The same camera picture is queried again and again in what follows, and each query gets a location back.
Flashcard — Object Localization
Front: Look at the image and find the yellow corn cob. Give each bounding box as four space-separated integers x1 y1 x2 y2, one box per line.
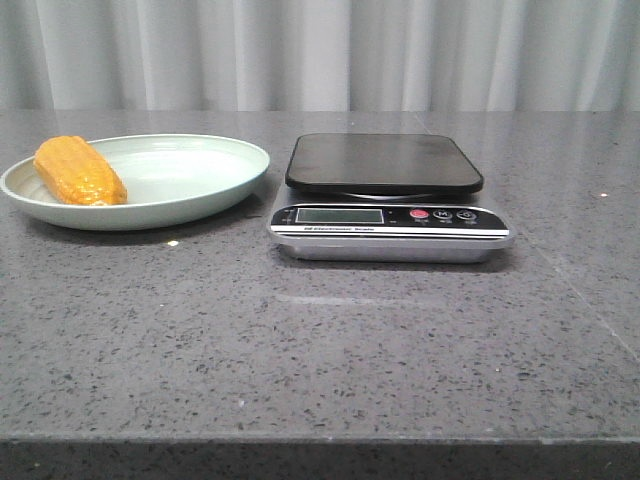
33 136 128 206

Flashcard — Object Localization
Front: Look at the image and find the silver digital kitchen scale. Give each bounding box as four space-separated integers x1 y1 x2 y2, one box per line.
268 133 515 263

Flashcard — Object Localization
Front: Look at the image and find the pale green plate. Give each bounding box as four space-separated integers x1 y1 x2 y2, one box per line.
1 134 270 231

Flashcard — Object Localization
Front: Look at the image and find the white pleated curtain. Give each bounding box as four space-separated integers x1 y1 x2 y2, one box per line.
1 1 639 111

